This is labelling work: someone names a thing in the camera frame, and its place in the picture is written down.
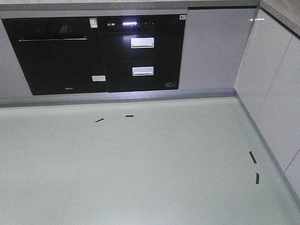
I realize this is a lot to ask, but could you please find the black disinfection cabinet appliance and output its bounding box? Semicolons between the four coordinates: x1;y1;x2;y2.
97;14;186;92

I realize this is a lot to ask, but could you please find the white sticker on dishwasher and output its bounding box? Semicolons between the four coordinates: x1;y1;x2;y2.
92;75;106;82

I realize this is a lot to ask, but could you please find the grey cabinet door panel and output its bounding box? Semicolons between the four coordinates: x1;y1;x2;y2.
179;7;256;90

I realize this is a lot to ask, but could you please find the green white energy label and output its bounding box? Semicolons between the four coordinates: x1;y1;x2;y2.
89;17;98;29

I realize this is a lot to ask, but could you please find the black built-in dishwasher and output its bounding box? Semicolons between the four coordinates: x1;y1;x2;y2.
2;17;107;95

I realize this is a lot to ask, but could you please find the grey side cabinet door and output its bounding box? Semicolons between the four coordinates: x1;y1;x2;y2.
235;10;300;193

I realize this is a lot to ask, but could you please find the lower silver drawer handle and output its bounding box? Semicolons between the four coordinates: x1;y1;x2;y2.
132;67;154;76

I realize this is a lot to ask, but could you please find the silver drawer handle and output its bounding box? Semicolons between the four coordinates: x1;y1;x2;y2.
132;67;154;76
130;37;155;49

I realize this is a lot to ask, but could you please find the upper silver drawer handle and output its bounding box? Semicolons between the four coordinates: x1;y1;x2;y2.
130;37;155;49

